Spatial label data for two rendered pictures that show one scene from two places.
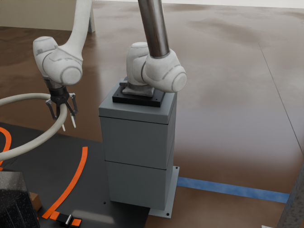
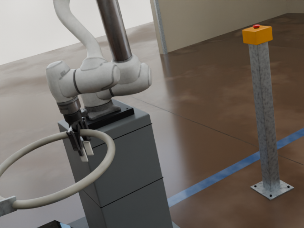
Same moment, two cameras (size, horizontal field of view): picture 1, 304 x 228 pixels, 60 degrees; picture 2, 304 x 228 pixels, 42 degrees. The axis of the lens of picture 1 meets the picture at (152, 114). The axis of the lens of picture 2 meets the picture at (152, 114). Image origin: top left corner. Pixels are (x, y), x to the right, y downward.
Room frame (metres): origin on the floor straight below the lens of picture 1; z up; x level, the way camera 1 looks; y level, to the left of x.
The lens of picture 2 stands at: (-0.38, 1.16, 1.56)
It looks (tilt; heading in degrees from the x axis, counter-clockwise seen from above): 21 degrees down; 321
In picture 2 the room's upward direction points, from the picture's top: 12 degrees counter-clockwise
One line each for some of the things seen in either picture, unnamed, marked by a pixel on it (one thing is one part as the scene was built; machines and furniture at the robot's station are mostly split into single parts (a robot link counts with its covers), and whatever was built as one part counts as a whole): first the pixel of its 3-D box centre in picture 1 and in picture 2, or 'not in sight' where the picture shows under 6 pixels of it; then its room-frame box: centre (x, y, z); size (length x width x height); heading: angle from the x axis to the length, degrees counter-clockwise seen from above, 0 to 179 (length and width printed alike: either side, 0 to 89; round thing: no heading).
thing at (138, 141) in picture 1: (142, 144); (117, 178); (1.41, 0.07, 0.40); 0.50 x 0.50 x 0.80; 78
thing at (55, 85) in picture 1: (54, 79); (68, 104); (1.05, 0.42, 1.07); 0.09 x 0.09 x 0.06
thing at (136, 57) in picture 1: (141, 62); (94, 82); (1.40, 0.06, 1.00); 0.18 x 0.16 x 0.22; 41
